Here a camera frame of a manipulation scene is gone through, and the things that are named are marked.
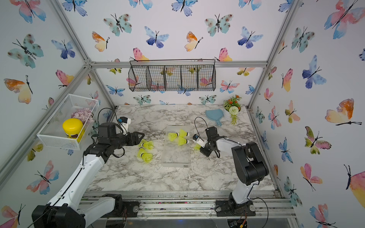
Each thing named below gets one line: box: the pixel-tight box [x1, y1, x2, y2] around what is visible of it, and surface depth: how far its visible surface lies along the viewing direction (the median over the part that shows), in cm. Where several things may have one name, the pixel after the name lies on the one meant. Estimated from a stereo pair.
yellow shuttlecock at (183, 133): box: [179, 129, 188, 138], surface depth 103 cm
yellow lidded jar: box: [62, 118, 86, 143], surface depth 65 cm
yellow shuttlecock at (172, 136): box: [167, 132, 180, 142], surface depth 101 cm
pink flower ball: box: [71, 107, 95, 125], surface depth 70 cm
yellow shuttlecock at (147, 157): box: [140, 152, 154, 164], surface depth 93 cm
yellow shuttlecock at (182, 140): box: [177, 135, 188, 146], surface depth 100 cm
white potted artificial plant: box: [223, 95, 242, 126], surface depth 104 cm
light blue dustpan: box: [205, 108, 224, 127], surface depth 120 cm
